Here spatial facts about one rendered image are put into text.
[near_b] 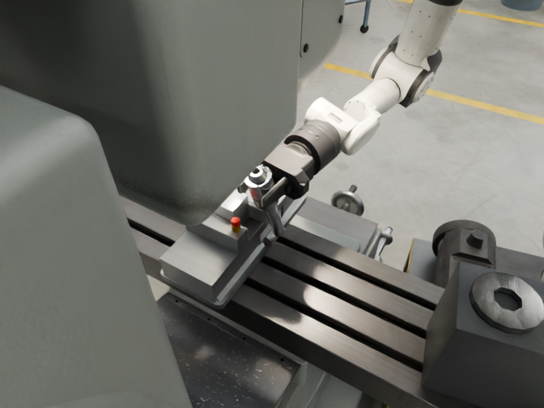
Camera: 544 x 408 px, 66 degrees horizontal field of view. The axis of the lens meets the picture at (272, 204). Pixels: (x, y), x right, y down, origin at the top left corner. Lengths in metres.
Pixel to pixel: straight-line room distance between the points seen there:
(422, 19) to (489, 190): 1.81
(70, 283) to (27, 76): 0.23
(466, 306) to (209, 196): 0.41
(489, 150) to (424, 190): 0.62
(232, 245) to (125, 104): 0.51
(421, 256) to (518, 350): 1.03
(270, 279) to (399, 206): 1.62
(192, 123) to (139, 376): 0.16
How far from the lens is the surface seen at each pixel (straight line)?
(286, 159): 0.74
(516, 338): 0.64
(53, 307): 0.20
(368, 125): 0.86
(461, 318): 0.63
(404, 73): 1.03
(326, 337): 0.78
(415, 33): 1.00
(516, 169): 2.91
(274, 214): 0.77
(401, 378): 0.77
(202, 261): 0.79
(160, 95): 0.28
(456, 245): 1.43
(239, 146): 0.36
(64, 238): 0.18
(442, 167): 2.74
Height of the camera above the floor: 1.61
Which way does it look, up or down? 44 degrees down
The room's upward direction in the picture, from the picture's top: straight up
